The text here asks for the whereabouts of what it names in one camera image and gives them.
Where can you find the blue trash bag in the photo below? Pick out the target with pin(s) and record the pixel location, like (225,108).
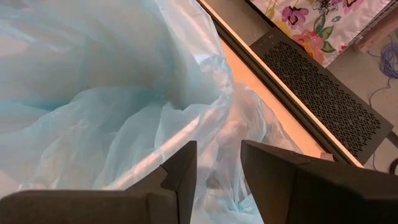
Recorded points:
(93,109)

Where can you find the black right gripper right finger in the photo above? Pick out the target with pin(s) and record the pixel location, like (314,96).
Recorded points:
(311,199)

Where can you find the floral printed cloth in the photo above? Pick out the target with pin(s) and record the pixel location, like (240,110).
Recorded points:
(311,18)

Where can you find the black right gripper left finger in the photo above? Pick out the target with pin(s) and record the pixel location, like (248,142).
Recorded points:
(124,208)

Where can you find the black perforated computer case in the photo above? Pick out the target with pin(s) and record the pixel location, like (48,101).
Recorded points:
(326,93)

